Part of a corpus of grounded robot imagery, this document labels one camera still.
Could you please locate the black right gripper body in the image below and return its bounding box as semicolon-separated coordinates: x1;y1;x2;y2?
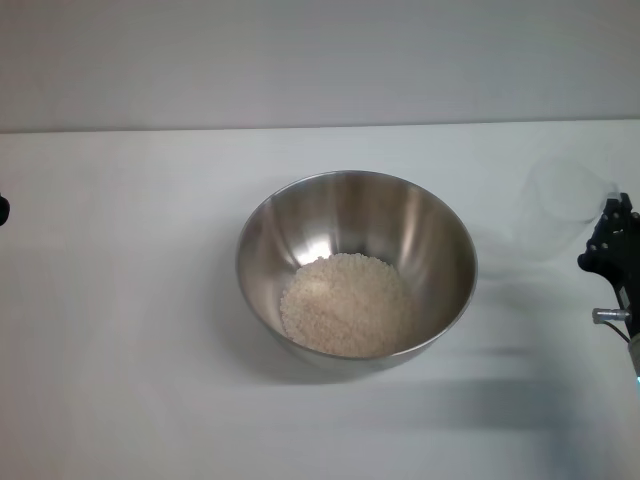
577;214;640;331

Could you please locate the clear plastic measuring cup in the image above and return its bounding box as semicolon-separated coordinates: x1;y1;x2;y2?
522;152;624;264

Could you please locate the stainless steel mixing bowl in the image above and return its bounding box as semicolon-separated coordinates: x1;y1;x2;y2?
234;169;479;374

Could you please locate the white rice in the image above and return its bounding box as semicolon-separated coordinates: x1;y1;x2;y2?
278;253;414;359

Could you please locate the clear connector with cable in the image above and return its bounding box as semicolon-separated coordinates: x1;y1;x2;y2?
591;307;635;346

